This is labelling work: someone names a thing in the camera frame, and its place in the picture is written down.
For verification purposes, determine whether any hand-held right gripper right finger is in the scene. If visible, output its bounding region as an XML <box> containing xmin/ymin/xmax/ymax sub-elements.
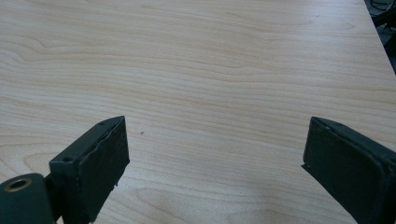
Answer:
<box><xmin>301</xmin><ymin>116</ymin><xmax>396</xmax><ymax>224</ymax></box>

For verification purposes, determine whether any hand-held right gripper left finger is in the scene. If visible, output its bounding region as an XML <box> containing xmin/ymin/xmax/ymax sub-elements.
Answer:
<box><xmin>49</xmin><ymin>115</ymin><xmax>131</xmax><ymax>224</ymax></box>

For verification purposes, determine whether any dark cables and equipment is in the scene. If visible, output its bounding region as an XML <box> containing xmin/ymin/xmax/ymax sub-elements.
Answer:
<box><xmin>363</xmin><ymin>0</ymin><xmax>396</xmax><ymax>76</ymax></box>

